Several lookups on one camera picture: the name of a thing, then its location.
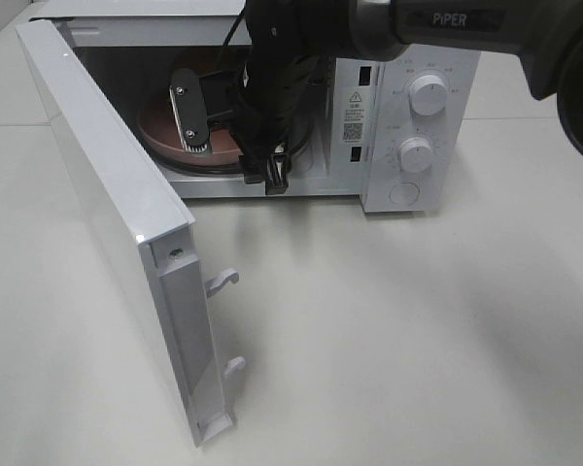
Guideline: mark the white microwave oven body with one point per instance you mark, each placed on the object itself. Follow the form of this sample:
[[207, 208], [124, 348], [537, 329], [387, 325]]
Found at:
[[360, 109]]

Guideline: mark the upper white power knob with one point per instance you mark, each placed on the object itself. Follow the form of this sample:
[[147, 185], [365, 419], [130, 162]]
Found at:
[[428, 95]]

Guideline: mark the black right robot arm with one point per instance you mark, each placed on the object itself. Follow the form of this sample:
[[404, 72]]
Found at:
[[547, 37]]

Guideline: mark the pink round plate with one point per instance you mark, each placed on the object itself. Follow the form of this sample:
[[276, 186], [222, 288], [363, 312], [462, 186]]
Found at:
[[155, 119]]

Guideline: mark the white microwave door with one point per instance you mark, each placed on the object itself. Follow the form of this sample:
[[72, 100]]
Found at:
[[143, 230]]

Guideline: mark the round white door button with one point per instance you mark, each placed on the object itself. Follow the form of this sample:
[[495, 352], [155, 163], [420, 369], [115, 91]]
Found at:
[[404, 194]]

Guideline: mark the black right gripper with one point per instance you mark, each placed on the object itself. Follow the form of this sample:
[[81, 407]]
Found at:
[[288, 38]]

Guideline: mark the lower white timer knob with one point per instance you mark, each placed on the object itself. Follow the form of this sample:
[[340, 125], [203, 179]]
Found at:
[[415, 155]]

